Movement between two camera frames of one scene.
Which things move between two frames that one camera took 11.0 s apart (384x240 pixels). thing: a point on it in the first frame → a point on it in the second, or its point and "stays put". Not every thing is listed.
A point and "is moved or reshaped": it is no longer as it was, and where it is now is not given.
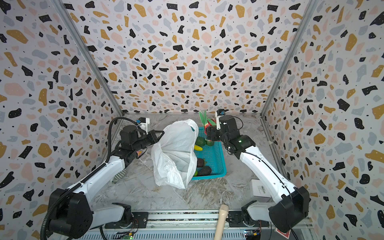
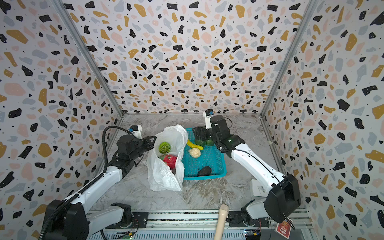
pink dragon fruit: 206,122 is moved or reshaped
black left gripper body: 142,141 stays put
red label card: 286,235 stays put
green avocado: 200,141 stays put
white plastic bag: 174,160 is moved or reshaped
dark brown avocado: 205,170 stays put
